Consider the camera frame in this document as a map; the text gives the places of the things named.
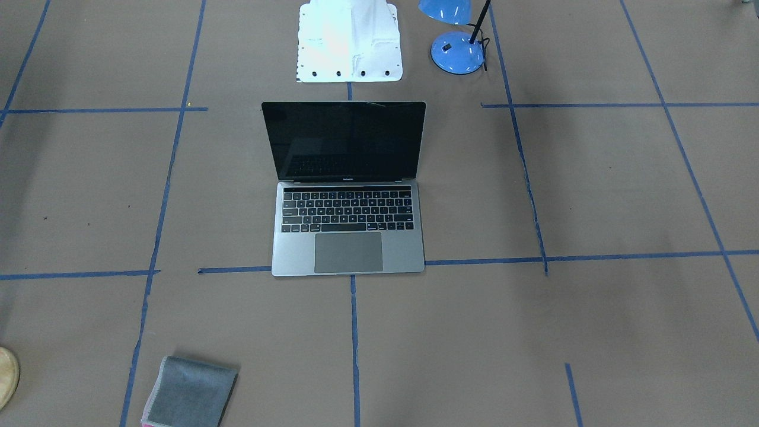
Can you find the silver grey laptop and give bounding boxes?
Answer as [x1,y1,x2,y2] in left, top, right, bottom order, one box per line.
[261,101,428,276]

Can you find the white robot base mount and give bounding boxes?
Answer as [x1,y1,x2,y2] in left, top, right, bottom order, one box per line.
[296,1,403,83]

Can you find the grey folded cloth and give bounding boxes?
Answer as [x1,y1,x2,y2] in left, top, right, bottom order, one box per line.
[140,356,238,426]

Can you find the blue desk lamp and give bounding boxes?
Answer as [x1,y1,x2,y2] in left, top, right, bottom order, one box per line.
[417,1,491,75]

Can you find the round wooden object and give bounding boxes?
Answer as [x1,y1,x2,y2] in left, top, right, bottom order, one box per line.
[1,347,21,410]

